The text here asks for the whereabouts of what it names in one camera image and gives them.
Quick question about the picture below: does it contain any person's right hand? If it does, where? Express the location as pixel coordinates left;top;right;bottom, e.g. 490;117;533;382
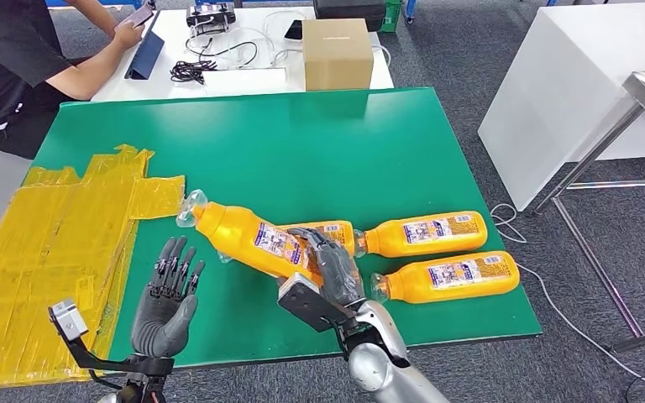
112;21;145;51

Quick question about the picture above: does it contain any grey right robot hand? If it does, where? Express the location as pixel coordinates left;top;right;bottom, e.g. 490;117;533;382
287;227;367;307

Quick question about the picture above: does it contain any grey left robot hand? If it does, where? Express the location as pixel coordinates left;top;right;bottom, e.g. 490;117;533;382
130;236;207;359

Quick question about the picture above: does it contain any orange plastic bottle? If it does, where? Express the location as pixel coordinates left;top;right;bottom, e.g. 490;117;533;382
370;250;522;305
217;220;357;264
176;189;323;287
354;210;489;259

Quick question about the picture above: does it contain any dark blue tablet case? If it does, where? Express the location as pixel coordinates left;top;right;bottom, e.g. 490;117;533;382
124;9;165;81

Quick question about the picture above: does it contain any white desk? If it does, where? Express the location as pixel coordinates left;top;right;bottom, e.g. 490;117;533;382
89;5;396;103

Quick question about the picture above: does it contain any black electronic device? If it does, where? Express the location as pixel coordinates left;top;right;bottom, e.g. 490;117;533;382
186;1;237;28

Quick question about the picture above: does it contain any person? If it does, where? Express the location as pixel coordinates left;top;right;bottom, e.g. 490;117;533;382
0;0;157;160

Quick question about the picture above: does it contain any yellow tape patch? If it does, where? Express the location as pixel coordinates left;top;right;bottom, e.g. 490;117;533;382
0;144;186;390

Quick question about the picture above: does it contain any brown cardboard box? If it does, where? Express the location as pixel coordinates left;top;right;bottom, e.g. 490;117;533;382
302;18;375;92

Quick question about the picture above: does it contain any black hard case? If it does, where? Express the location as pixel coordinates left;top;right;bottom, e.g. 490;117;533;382
312;0;387;32

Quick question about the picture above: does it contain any green box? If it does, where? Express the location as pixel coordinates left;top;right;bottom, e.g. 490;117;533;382
380;0;404;32

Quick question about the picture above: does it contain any white cabinet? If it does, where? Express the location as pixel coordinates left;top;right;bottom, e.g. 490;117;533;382
477;0;645;212

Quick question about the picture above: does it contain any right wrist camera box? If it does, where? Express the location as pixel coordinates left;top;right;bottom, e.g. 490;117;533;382
276;272;357;335

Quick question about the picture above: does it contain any black coiled cable bundle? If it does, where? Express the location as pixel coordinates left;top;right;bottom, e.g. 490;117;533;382
169;59;218;86

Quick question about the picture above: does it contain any black desk cable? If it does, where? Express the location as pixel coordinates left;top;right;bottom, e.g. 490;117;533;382
184;29;259;69

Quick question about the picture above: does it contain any white desk cable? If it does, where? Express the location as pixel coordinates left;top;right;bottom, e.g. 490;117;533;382
186;8;391;69

